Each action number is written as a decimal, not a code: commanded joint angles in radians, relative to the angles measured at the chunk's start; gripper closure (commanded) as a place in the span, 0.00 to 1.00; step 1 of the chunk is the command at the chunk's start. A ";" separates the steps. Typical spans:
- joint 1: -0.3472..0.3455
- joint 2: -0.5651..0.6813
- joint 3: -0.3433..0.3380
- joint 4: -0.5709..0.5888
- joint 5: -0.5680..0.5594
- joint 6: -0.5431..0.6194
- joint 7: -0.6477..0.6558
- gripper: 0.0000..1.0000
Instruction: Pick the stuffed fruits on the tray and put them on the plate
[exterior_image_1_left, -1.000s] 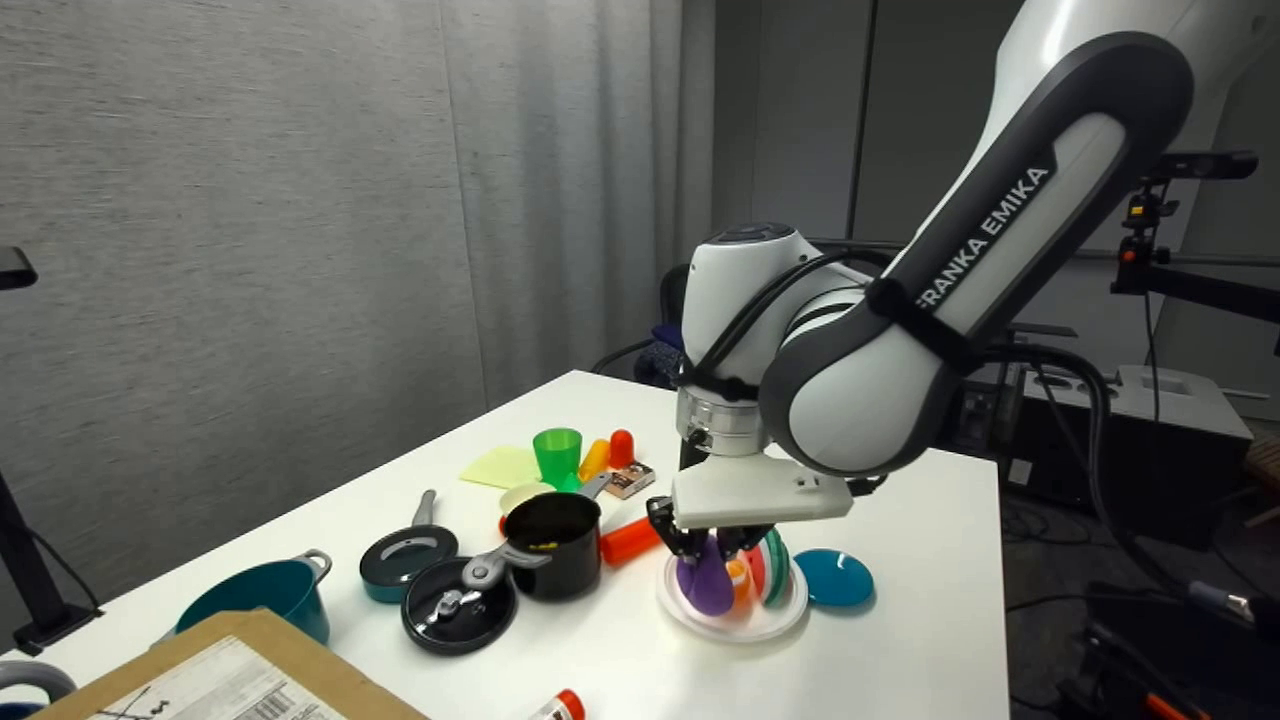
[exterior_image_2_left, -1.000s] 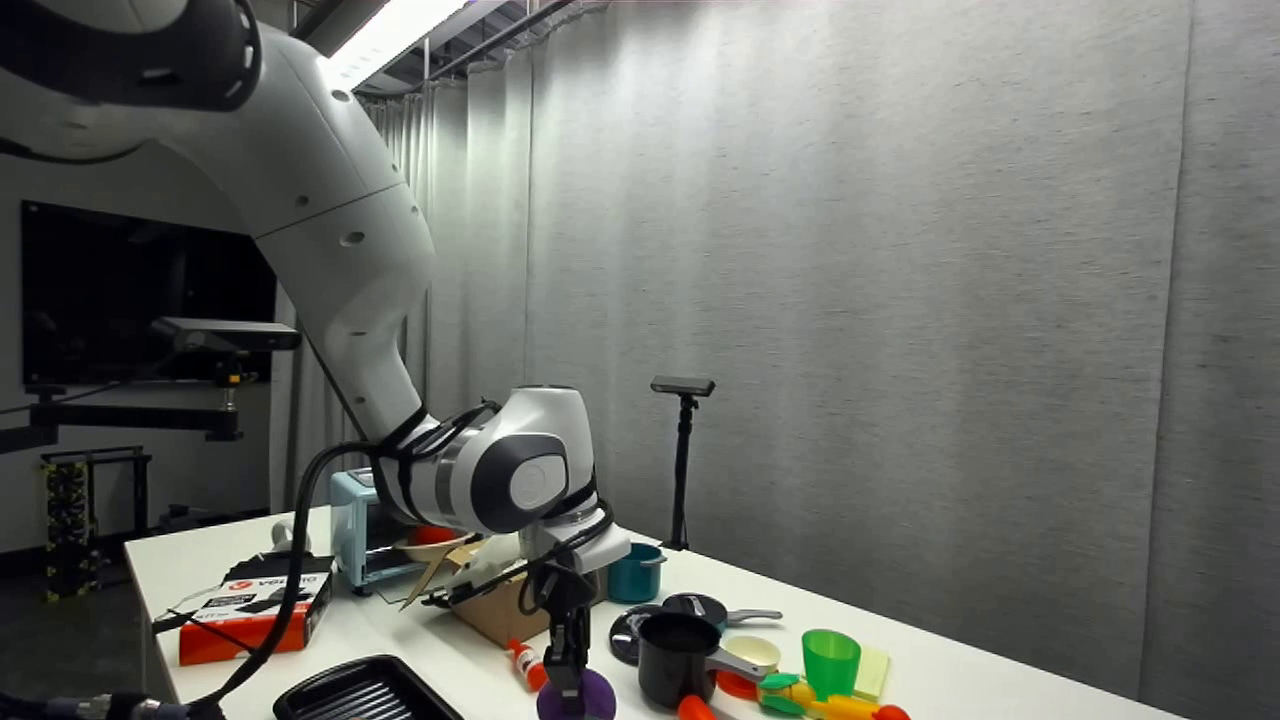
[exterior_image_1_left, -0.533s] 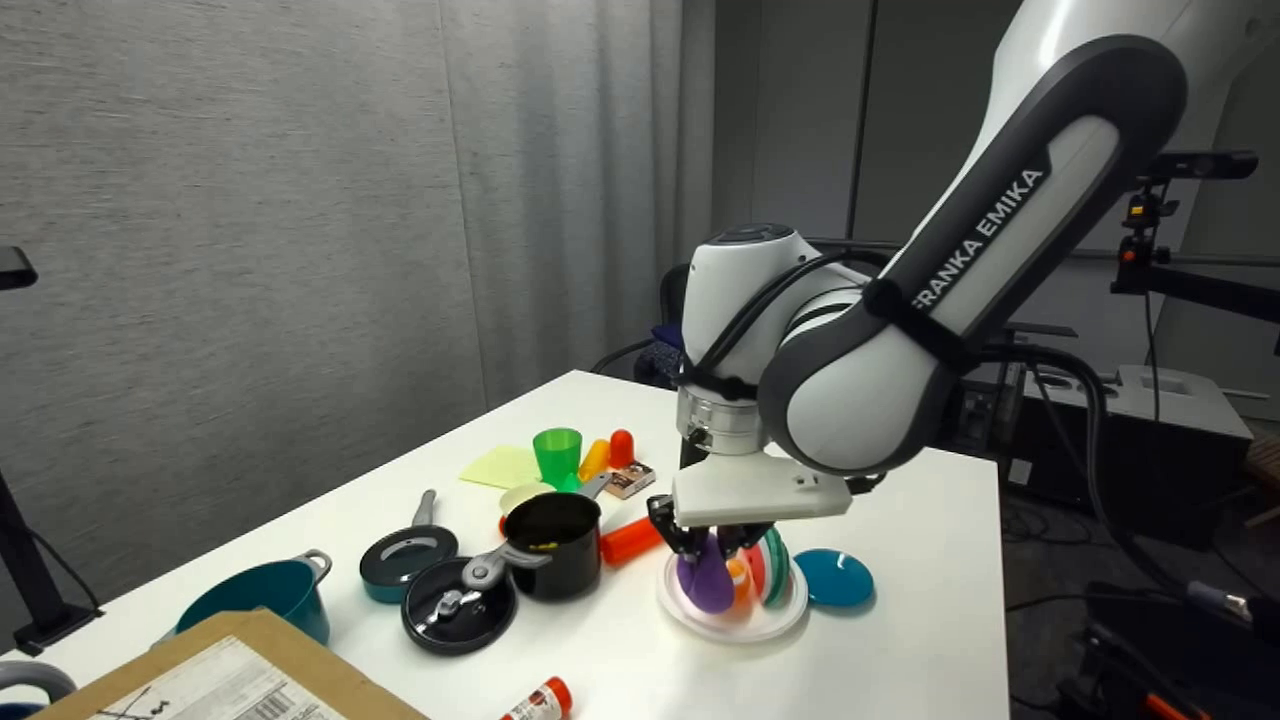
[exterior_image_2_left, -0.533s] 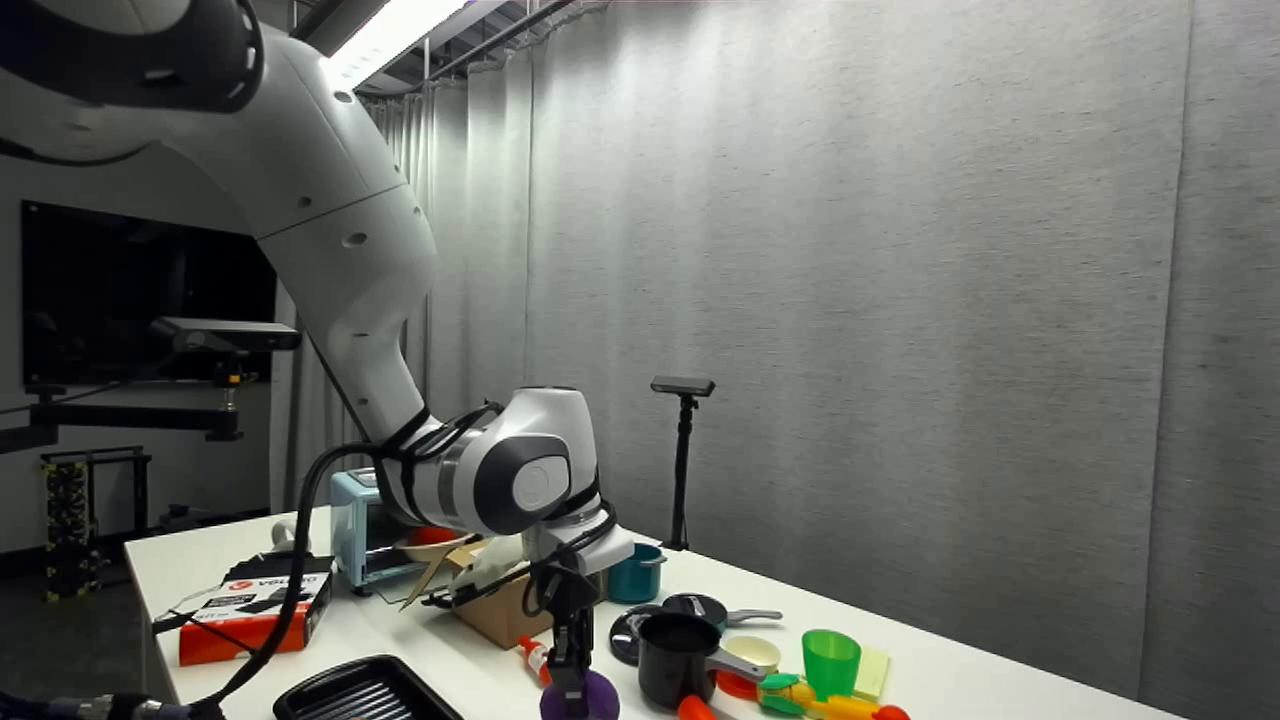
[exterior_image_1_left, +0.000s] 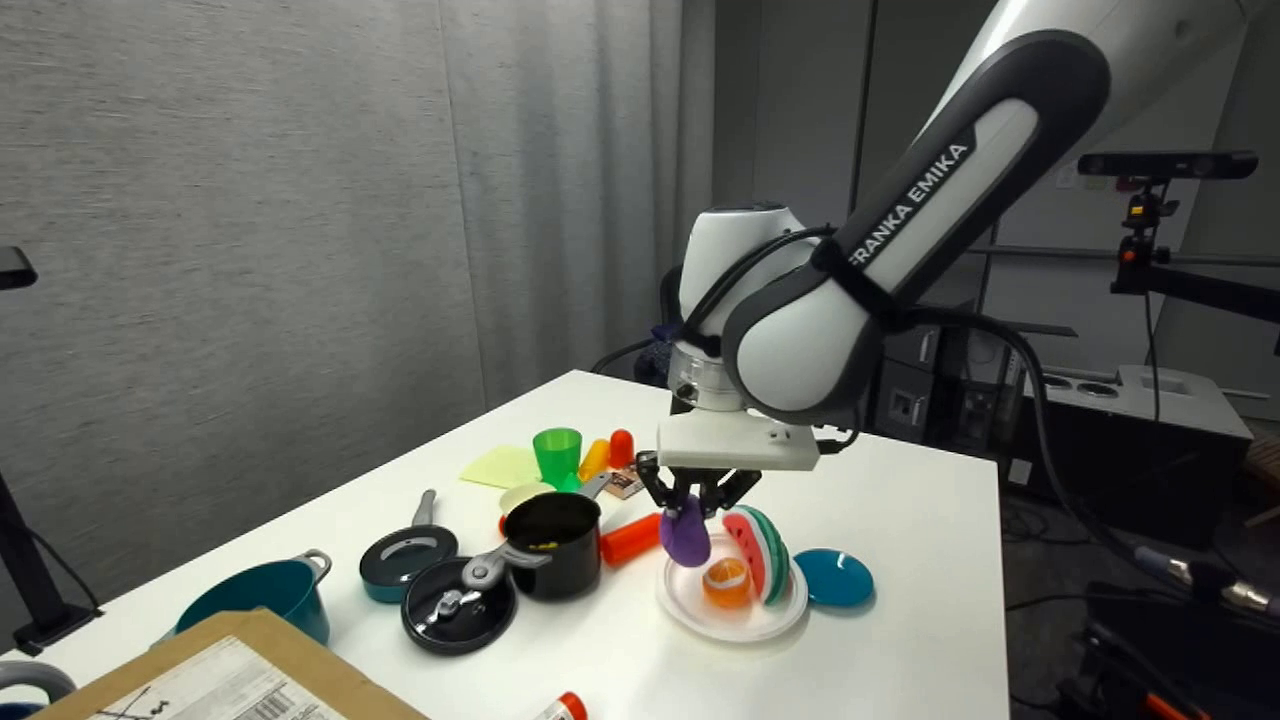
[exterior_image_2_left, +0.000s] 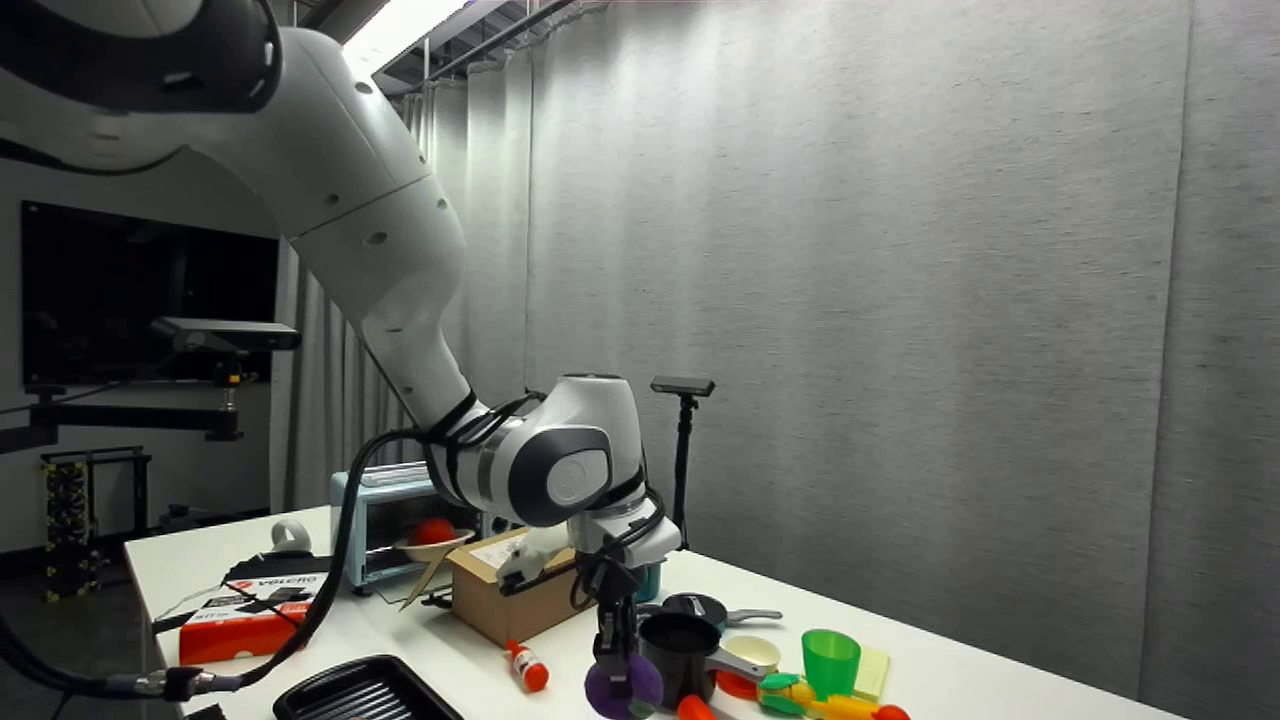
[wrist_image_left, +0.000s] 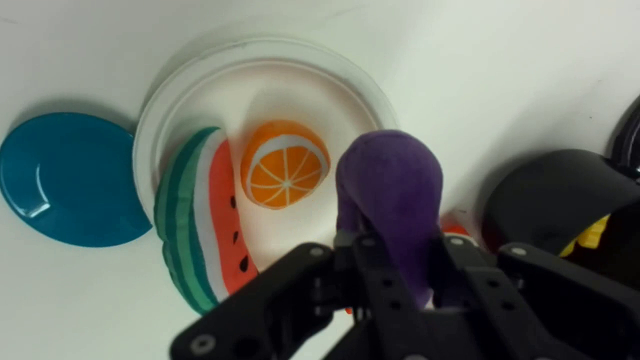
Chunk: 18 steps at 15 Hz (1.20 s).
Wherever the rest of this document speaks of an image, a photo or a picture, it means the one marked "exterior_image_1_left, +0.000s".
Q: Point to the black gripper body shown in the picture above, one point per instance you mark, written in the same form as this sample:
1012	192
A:
702	487

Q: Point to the green translucent cup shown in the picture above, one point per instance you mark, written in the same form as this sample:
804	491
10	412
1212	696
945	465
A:
559	458

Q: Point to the small red toy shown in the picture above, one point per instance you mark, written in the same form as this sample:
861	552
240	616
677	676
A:
621	451

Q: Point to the stuffed watermelon slice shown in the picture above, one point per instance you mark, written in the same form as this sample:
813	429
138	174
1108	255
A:
766	552

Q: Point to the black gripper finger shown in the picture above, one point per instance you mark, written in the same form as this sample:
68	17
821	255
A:
659	487
735	498

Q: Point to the orange-red toy carrot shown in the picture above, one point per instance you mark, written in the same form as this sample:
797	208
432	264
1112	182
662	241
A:
625	543

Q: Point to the black toy frying pan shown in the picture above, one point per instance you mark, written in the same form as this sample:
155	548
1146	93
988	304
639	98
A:
405	562

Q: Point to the grey curtain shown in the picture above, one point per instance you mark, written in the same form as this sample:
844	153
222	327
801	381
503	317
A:
572	201

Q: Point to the purple stuffed fruit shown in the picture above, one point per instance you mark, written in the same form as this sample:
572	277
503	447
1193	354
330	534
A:
684	543

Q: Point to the black camera tripod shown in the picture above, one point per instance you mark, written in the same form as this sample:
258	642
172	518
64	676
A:
25	562

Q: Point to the small teal plate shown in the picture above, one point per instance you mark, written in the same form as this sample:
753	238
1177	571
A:
833	581

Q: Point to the black toy pot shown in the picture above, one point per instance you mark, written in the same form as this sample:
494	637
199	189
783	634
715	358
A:
553	552

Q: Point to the white plate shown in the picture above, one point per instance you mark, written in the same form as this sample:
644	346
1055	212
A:
694	604

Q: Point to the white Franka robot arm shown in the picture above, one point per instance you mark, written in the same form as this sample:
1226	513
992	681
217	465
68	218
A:
932	174

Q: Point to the grey cabinet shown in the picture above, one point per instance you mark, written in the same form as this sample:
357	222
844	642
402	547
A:
1146	402

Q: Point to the teal toy pot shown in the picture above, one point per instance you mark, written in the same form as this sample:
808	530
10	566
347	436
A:
263	593

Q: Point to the cardboard box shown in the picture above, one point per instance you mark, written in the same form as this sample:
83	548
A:
226	674

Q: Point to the red white marker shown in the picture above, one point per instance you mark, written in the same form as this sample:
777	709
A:
564	705

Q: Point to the yellow orange toy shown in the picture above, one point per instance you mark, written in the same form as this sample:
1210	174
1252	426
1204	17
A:
593	463

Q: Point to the black computer box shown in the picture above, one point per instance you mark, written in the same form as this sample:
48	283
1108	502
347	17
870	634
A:
962	384

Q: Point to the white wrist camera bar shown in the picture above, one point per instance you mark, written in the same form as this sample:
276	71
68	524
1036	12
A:
735	442

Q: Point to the black camera on stand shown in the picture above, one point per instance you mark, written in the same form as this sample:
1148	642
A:
1161	165

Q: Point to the grey blue round container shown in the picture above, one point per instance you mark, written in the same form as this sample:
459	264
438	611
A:
33	676

